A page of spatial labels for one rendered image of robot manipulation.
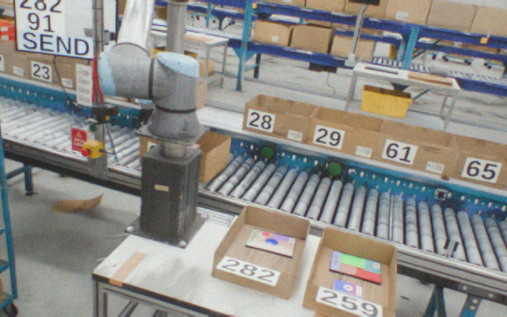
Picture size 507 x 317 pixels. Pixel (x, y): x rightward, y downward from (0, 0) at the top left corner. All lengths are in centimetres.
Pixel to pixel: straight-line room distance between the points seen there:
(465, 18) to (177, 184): 576
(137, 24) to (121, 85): 29
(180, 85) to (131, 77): 17
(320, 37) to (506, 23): 246
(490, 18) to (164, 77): 585
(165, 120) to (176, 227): 43
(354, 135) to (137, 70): 133
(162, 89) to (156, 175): 33
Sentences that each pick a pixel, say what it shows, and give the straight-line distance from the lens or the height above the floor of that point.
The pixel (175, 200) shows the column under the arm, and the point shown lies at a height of 92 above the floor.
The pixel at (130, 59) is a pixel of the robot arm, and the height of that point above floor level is 142.
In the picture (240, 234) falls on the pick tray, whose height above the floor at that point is 76.
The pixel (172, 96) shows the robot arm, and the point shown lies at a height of 132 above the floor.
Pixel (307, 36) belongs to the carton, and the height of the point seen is 100.
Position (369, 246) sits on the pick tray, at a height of 82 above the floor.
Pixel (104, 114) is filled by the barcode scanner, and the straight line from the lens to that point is 214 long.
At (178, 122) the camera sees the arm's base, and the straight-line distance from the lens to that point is 154.
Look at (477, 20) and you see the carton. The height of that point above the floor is 153.
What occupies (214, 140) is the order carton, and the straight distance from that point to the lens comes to 239.
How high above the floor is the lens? 174
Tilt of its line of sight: 23 degrees down
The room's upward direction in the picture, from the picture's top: 8 degrees clockwise
